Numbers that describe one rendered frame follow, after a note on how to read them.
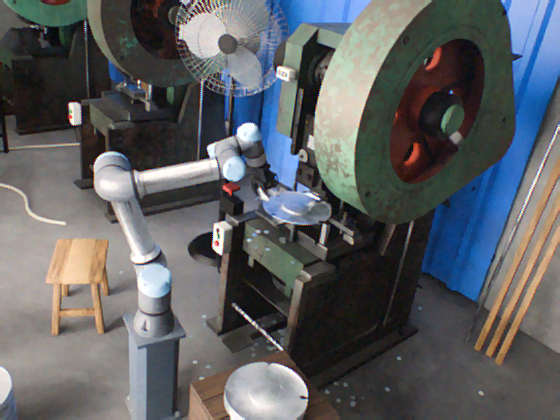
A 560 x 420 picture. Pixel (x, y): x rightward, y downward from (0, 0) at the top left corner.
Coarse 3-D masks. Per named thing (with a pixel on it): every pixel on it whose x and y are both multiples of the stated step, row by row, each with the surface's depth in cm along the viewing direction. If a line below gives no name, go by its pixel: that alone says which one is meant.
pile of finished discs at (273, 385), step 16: (240, 368) 195; (256, 368) 196; (272, 368) 197; (288, 368) 197; (240, 384) 188; (256, 384) 188; (272, 384) 189; (288, 384) 191; (224, 400) 185; (240, 400) 182; (256, 400) 182; (272, 400) 183; (288, 400) 185; (304, 400) 186; (240, 416) 176; (256, 416) 177; (272, 416) 178; (288, 416) 178
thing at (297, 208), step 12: (288, 192) 239; (264, 204) 226; (276, 204) 227; (288, 204) 228; (300, 204) 229; (312, 204) 232; (324, 204) 233; (276, 216) 218; (288, 216) 219; (300, 216) 221; (312, 216) 222; (324, 216) 223
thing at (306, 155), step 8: (312, 112) 218; (312, 120) 215; (304, 128) 219; (312, 128) 216; (304, 136) 220; (312, 136) 217; (304, 144) 221; (312, 144) 217; (304, 152) 221; (312, 152) 219; (304, 160) 222; (312, 160) 220; (304, 168) 220; (312, 168) 217; (304, 176) 221; (312, 176) 217; (320, 176) 218; (312, 184) 219; (320, 184) 219
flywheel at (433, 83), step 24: (456, 48) 182; (432, 72) 179; (456, 72) 188; (480, 72) 194; (408, 96) 176; (432, 96) 175; (456, 96) 175; (480, 96) 199; (408, 120) 180; (432, 120) 173; (456, 120) 176; (408, 144) 188; (432, 144) 199; (456, 144) 200; (408, 168) 195; (432, 168) 204
